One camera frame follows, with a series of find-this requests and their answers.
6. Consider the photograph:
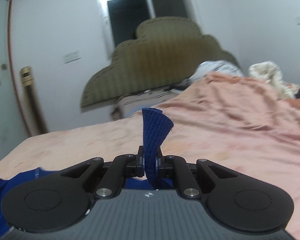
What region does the blue knit sweater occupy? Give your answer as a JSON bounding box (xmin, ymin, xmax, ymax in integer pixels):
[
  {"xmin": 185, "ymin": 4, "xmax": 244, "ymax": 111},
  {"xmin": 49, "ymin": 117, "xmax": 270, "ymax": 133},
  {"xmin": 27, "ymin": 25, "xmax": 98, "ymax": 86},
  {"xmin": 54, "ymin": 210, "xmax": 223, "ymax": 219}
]
[{"xmin": 0, "ymin": 108, "xmax": 174, "ymax": 237}]

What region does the beige patterned pillow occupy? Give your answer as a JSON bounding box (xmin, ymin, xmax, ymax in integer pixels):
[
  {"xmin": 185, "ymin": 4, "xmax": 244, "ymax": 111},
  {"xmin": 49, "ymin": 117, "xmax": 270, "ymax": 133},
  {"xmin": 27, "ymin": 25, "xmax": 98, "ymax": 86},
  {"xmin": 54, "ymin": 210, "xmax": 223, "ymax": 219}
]
[{"xmin": 111, "ymin": 89, "xmax": 186, "ymax": 120}]

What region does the orange blanket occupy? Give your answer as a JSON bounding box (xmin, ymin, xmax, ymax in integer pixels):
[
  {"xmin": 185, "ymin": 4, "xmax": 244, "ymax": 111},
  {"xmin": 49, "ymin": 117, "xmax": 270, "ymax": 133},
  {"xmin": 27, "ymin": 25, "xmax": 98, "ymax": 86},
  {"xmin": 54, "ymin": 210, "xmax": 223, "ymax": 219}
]
[{"xmin": 158, "ymin": 72, "xmax": 300, "ymax": 148}]

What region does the gold tower fan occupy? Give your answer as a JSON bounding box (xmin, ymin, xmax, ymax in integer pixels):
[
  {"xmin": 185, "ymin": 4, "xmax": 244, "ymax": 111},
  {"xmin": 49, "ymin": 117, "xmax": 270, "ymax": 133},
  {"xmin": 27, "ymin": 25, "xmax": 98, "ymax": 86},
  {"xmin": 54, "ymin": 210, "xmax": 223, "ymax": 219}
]
[{"xmin": 20, "ymin": 66, "xmax": 49, "ymax": 134}]

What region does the pink bed sheet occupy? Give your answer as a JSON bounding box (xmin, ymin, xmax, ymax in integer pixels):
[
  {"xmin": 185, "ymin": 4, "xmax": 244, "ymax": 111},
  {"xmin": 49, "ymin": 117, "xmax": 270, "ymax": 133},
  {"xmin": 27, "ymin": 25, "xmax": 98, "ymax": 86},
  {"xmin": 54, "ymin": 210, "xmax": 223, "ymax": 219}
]
[{"xmin": 0, "ymin": 116, "xmax": 300, "ymax": 239}]

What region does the white crumpled bedding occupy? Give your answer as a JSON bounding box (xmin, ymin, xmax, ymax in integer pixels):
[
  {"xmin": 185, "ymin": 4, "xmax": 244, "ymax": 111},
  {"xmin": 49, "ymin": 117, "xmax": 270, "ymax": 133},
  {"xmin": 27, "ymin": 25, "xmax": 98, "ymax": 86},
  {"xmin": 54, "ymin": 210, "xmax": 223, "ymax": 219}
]
[{"xmin": 188, "ymin": 60, "xmax": 244, "ymax": 83}]

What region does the olive padded headboard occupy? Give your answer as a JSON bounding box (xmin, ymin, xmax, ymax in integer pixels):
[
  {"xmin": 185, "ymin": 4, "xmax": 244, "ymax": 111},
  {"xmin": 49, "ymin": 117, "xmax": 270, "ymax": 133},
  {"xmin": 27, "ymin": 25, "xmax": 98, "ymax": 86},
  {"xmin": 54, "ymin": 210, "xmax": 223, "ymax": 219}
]
[{"xmin": 81, "ymin": 17, "xmax": 238, "ymax": 107}]

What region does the white floral wardrobe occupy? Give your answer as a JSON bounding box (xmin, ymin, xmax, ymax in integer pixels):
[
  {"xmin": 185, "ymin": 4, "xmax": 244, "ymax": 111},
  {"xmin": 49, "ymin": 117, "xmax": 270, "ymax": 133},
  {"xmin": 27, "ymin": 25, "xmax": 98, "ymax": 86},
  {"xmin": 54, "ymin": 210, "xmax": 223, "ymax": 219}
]
[{"xmin": 0, "ymin": 0, "xmax": 28, "ymax": 161}]

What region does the cream crumpled quilt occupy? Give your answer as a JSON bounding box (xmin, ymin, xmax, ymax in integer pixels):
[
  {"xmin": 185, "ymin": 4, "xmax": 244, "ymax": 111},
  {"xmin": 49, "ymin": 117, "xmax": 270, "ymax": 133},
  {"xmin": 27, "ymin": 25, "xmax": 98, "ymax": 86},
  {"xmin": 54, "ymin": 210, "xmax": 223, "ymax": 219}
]
[{"xmin": 249, "ymin": 61, "xmax": 300, "ymax": 100}]

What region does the dark window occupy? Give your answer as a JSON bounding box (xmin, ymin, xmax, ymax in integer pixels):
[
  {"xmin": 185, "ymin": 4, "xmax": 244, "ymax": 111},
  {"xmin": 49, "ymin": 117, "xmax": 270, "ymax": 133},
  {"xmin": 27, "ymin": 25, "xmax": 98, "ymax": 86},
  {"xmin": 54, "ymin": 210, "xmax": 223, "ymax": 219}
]
[{"xmin": 98, "ymin": 0, "xmax": 189, "ymax": 50}]

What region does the white wall switch plate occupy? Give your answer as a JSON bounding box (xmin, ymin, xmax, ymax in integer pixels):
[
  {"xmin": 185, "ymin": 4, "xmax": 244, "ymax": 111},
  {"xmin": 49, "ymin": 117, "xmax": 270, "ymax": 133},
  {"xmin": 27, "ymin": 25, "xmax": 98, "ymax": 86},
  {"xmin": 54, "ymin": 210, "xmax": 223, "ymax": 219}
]
[{"xmin": 63, "ymin": 51, "xmax": 81, "ymax": 64}]

